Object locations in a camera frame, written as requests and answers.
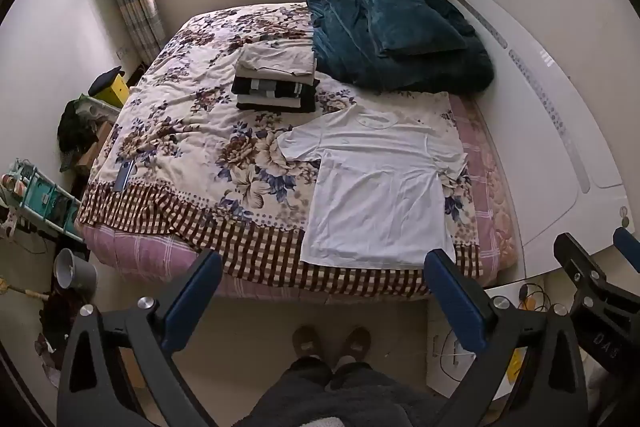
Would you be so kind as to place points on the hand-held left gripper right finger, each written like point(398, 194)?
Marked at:
point(457, 302)

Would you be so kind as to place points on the dark teal plush blanket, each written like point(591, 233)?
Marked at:
point(435, 67)

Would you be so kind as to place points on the floral blanket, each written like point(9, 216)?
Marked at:
point(200, 147)

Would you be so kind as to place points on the person's leg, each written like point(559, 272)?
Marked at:
point(380, 394)
point(295, 389)

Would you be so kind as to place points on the dark cloth pile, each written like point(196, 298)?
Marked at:
point(75, 132)

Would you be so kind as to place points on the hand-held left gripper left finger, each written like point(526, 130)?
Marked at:
point(192, 297)

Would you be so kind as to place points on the person's right shoe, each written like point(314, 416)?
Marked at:
point(356, 343)

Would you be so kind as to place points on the bed with pink checked sheet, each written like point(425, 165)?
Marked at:
point(492, 187)

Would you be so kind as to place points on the dark red floor cloth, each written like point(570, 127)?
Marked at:
point(57, 322)

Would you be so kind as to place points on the cardboard box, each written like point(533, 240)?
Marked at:
point(95, 152)

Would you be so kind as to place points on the blue phone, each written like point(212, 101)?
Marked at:
point(123, 176)

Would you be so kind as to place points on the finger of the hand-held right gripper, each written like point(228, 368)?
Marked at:
point(575, 257)
point(627, 243)

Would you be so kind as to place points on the person's shoe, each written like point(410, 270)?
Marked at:
point(306, 342)
point(356, 343)

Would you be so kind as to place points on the yellow box with black item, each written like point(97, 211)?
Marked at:
point(111, 91)

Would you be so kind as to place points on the grey bucket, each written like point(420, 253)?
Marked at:
point(75, 272)

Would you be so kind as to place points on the person's right leg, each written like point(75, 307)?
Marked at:
point(380, 394)

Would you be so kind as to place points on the dark teal pillow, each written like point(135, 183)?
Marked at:
point(410, 22)

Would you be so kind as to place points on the black striped folded garment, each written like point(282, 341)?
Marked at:
point(272, 88)

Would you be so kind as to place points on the teal shelf rack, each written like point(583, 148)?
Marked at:
point(47, 204)

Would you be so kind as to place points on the person's left leg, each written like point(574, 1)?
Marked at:
point(295, 389)

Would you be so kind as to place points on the white headboard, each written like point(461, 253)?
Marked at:
point(545, 132)

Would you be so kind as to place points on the person's left shoe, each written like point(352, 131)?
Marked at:
point(306, 342)

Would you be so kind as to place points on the white t-shirt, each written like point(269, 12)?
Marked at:
point(380, 187)

